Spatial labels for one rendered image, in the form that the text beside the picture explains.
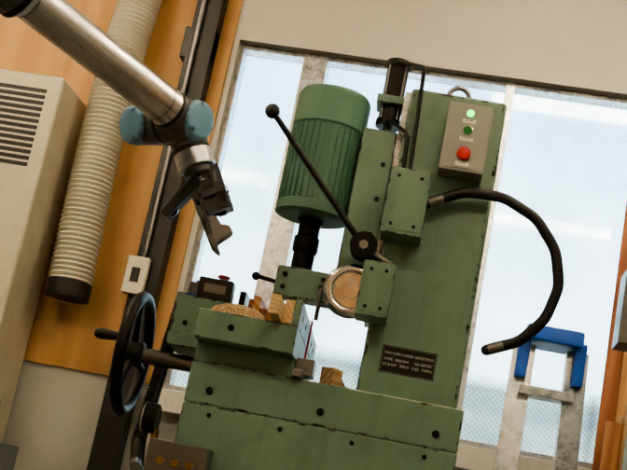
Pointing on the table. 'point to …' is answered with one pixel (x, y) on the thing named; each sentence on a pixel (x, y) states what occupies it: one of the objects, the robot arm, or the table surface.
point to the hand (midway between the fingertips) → (214, 251)
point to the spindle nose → (306, 242)
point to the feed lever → (362, 246)
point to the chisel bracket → (299, 284)
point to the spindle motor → (323, 153)
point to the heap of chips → (238, 310)
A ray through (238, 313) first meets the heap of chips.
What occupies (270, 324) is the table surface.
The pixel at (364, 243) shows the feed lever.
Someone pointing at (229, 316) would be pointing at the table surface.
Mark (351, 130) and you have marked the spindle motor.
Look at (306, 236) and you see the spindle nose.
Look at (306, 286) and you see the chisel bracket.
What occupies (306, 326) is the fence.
